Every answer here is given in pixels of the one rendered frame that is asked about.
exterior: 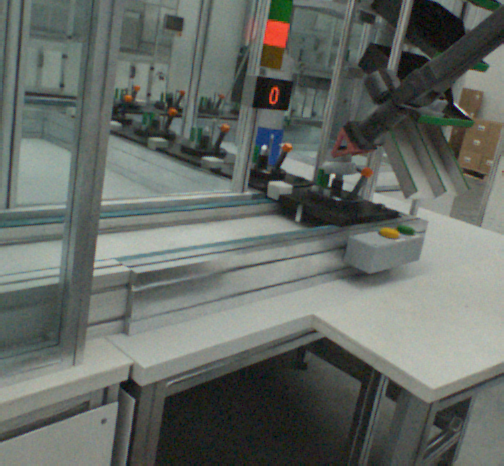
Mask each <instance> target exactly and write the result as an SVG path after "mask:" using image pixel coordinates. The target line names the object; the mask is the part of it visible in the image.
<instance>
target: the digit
mask: <svg viewBox="0 0 504 466"><path fill-rule="evenodd" d="M282 87H283V82H280V81H273V80H269V85H268V91H267V97H266V102H265V107H271V108H279V103H280V98H281V92H282Z"/></svg>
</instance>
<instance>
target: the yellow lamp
mask: <svg viewBox="0 0 504 466"><path fill-rule="evenodd" d="M284 50H285V48H284V47H279V46H274V45H268V44H263V47H262V53H261V58H260V64H259V65H260V66H262V67H267V68H273V69H279V70H280V69H281V66H282V61H283V55H284Z"/></svg>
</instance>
